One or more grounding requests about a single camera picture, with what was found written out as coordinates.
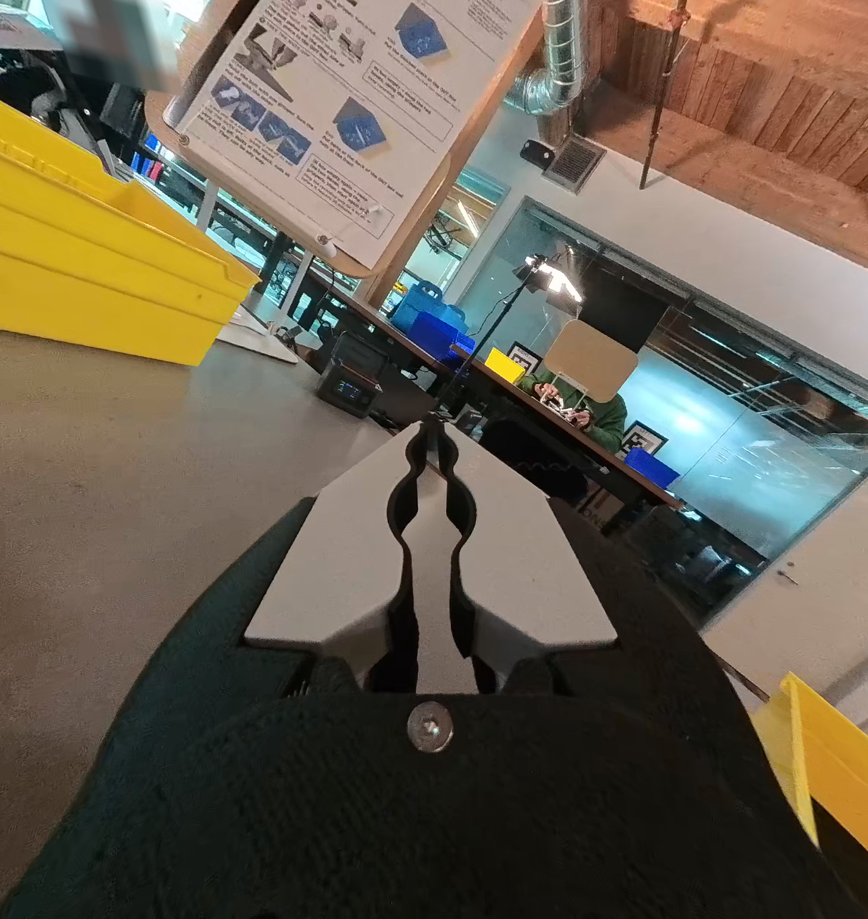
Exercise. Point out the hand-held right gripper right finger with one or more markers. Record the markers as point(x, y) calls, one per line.
point(527, 567)

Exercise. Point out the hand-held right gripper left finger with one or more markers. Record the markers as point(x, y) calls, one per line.
point(319, 567)

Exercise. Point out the cardboard box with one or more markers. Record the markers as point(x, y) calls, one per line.
point(602, 513)

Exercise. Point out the black backpack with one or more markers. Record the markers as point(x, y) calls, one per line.
point(527, 452)

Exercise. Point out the brown edged desk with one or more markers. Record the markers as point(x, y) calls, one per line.
point(620, 477)
point(376, 316)

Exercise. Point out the dark blue plastic bin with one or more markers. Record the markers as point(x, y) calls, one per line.
point(441, 336)
point(653, 468)

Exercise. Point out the black and white tag marker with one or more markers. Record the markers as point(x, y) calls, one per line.
point(645, 436)
point(526, 359)

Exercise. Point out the black power station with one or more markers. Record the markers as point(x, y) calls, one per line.
point(351, 377)

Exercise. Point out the small yellow plastic bin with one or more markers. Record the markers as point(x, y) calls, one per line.
point(504, 365)

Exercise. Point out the white paper sheet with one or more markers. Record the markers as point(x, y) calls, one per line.
point(261, 339)

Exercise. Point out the light blue plastic bin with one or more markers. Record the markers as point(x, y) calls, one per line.
point(413, 305)

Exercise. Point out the light on black stand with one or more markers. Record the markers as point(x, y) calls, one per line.
point(556, 276)

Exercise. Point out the wooden sign board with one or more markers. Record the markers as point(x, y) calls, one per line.
point(423, 215)

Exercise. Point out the metal vent grille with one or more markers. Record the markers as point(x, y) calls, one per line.
point(576, 161)

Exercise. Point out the white instruction sheet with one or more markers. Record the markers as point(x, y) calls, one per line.
point(347, 108)

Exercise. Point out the black ceiling pipe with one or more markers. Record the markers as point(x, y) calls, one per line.
point(667, 72)

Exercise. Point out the silver flexible air duct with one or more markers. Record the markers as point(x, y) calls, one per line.
point(563, 43)

